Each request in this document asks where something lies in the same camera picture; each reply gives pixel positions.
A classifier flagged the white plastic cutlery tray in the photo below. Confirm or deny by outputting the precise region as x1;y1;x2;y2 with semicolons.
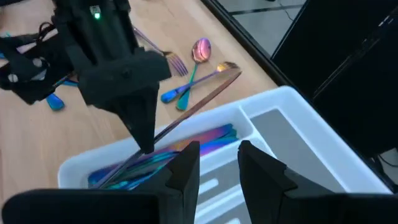
57;85;393;224

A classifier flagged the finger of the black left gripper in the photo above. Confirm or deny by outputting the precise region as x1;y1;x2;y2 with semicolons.
103;83;160;155

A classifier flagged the black folding partition screen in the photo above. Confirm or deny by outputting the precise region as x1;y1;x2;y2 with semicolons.
269;0;398;160

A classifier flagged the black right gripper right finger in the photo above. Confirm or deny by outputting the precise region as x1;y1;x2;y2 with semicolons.
238;139;398;224

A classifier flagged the pink-bowl iridescent spoon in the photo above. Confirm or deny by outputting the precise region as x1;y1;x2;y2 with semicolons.
175;37;213;111

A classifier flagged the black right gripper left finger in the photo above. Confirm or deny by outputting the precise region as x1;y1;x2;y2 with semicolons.
1;141;200;224

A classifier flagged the purple-handled iridescent fork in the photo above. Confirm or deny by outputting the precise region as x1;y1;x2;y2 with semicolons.
132;26;189;77

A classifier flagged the iridescent rainbow table knife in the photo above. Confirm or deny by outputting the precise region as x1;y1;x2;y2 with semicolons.
174;123;234;156
91;70;243;190
87;135;239;191

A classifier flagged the iridescent rainbow fork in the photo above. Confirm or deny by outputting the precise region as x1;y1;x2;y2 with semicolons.
160;61;241;105

